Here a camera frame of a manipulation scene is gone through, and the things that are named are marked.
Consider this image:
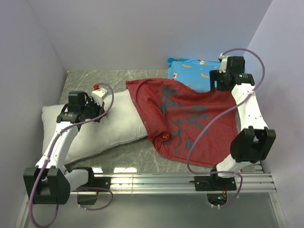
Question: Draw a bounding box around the blue cartoon print pillow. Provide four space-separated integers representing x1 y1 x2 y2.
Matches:
167 57 220 92

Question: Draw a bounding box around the right control board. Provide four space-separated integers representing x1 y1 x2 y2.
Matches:
207 193 228 206

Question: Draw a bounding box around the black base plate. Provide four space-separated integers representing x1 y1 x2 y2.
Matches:
76 177 111 192
192 174 237 191

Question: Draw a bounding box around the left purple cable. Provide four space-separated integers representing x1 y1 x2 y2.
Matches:
28 83 115 228

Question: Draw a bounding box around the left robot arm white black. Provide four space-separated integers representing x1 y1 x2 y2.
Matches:
23 91 106 205

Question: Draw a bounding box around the aluminium rail frame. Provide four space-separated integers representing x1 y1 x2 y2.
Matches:
14 161 287 228

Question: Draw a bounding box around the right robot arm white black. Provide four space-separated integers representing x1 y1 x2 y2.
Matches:
209 54 276 190

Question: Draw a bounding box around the white pillow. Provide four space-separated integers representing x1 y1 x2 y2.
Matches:
49 90 147 164

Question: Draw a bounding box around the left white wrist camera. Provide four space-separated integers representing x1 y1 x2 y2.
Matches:
91 84 108 106

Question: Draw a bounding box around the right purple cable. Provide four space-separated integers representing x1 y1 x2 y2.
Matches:
186 47 266 209

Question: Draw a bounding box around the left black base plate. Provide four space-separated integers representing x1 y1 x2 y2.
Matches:
76 177 111 192

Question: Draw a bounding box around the red pillowcase with grey print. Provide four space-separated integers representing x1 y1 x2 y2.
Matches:
126 78 238 167

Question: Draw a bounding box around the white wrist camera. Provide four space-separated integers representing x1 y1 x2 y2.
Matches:
91 84 108 106
218 53 229 73

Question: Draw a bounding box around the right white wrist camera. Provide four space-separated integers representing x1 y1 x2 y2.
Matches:
218 53 229 73

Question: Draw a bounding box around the purple cable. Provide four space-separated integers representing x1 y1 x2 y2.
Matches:
28 83 115 228
186 47 266 209

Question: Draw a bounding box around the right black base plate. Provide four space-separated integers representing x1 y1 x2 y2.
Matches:
192 174 237 191

